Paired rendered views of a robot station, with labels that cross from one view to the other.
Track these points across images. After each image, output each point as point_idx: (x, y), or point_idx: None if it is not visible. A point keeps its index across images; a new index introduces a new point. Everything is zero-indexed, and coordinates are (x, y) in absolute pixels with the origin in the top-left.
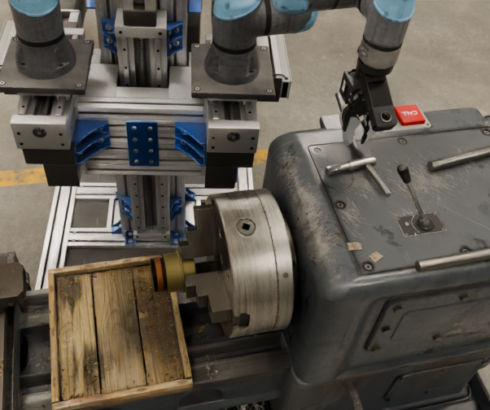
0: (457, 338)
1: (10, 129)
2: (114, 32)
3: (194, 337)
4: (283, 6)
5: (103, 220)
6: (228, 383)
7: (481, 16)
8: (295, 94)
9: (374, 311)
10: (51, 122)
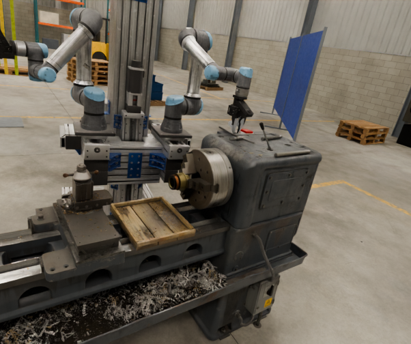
0: (287, 206)
1: (22, 213)
2: (120, 119)
3: None
4: (211, 75)
5: None
6: (207, 235)
7: None
8: (165, 189)
9: (262, 180)
10: (103, 145)
